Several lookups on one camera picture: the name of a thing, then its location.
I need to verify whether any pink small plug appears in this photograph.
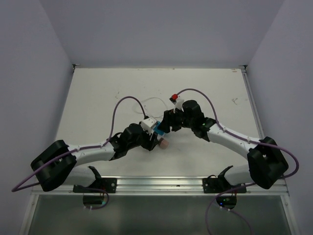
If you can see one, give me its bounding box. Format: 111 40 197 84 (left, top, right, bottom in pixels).
158 138 169 149

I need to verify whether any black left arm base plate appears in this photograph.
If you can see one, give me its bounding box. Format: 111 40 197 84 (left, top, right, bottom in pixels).
73 178 117 206

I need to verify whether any aluminium front rail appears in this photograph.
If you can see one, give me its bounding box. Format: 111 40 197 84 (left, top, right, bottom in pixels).
31 176 289 196

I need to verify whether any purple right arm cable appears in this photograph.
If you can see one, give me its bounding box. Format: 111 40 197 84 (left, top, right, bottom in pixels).
177 88 300 235

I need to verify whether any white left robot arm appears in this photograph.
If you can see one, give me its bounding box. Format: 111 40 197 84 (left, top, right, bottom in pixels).
31 123 164 192

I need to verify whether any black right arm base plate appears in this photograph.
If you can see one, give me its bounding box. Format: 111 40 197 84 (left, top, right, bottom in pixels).
202 174 246 206

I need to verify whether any white usb cable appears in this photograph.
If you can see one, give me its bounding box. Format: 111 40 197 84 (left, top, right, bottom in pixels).
133 97 172 117

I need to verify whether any aluminium right side rail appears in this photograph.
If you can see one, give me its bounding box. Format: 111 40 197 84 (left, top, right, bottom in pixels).
239 65 265 138

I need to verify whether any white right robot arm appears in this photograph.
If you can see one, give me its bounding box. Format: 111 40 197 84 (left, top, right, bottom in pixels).
158 100 289 192

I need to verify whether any blue plug adapter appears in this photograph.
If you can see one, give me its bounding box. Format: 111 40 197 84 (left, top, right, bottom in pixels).
155 121 170 136

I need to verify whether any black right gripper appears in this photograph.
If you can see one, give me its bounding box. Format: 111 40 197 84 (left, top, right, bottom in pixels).
157 107 194 134

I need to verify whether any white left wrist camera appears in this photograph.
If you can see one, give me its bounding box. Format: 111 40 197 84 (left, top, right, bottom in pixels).
140 117 157 134

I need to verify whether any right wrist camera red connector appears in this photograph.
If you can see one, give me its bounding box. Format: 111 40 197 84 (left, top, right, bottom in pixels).
170 94 184 113

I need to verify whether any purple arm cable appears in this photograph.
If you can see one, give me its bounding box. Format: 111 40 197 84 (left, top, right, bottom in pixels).
177 88 300 235
11 96 149 193

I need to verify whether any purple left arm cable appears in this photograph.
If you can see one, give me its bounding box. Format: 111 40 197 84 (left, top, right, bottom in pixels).
11 96 149 193

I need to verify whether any aluminium rail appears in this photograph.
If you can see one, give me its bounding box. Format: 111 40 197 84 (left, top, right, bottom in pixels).
239 65 265 138
31 176 289 196

